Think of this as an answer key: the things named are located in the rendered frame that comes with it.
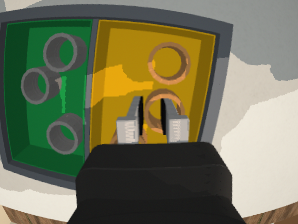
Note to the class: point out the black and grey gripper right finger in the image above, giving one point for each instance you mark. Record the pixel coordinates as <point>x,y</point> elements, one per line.
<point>174,126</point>

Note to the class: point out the bronze bushing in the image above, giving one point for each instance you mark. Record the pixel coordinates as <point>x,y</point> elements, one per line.
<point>185,64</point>
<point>142,140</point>
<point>152,122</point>

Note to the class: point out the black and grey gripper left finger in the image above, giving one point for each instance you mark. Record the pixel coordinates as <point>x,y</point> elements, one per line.
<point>129,126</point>

